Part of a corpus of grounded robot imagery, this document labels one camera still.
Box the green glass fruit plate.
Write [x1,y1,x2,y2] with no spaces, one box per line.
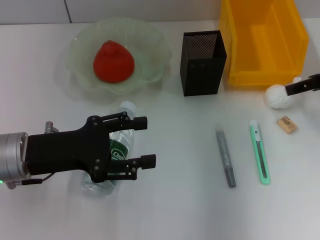
[66,16,173,95]

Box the green utility knife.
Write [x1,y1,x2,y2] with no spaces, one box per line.
[249,120,272,186]

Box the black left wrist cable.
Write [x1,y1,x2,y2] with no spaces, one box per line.
[6,171,55,190]

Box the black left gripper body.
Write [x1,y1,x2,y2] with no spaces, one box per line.
[26,116,112,183]

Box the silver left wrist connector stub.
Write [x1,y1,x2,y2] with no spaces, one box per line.
[44,121,60,134]

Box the yellow plastic bin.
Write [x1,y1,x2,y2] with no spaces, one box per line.
[219,0,310,87]

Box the beige eraser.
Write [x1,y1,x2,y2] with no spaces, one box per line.
[276,115,299,135]

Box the black mesh pen holder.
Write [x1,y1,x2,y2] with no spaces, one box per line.
[179,30,228,97]

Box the white paper ball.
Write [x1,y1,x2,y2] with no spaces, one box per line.
[265,76,303,110]

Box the clear green-label water bottle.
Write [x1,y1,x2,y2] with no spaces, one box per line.
[81,100,137,198]

